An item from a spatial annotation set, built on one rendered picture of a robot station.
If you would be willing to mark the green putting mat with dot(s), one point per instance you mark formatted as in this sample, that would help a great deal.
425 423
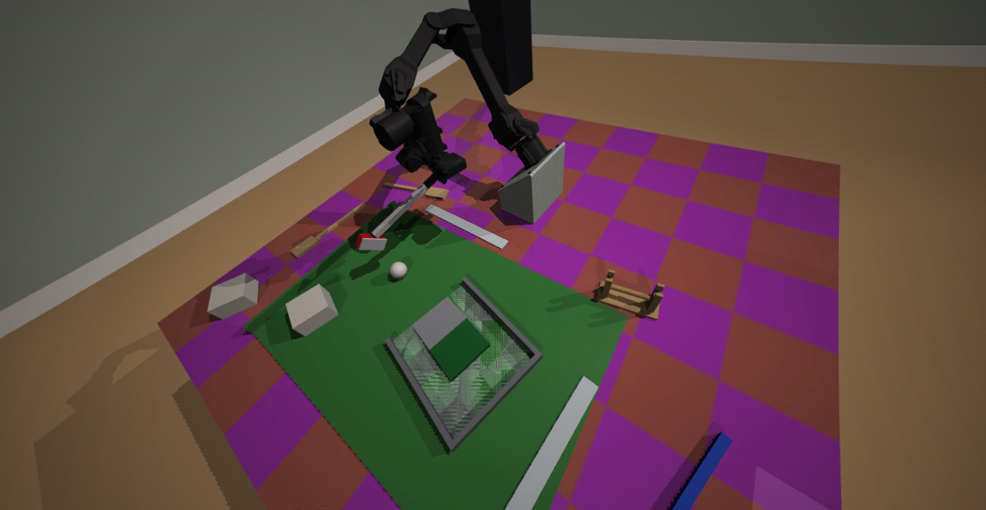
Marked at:
347 370

